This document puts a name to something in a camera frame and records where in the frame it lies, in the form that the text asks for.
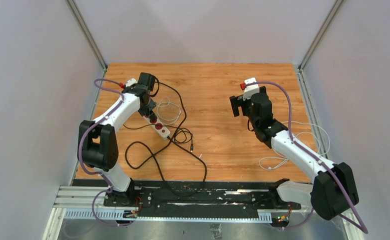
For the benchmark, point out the white red power strip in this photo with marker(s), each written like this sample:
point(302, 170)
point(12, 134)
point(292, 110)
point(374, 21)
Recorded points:
point(159, 128)

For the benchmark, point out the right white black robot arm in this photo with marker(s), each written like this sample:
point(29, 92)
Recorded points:
point(332, 190)

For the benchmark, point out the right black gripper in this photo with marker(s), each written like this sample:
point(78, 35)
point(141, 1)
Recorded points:
point(237, 102)

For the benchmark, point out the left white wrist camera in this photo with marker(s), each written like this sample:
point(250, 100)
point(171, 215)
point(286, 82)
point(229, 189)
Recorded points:
point(128, 83)

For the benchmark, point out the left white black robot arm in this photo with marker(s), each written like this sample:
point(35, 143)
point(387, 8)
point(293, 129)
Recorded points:
point(98, 149)

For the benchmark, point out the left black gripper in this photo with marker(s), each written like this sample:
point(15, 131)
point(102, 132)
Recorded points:
point(143, 111)

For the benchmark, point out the aluminium frame rail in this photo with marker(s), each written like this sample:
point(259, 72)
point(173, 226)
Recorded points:
point(74, 217)

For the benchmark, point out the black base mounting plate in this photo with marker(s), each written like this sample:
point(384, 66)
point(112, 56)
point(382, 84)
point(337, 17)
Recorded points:
point(188, 201)

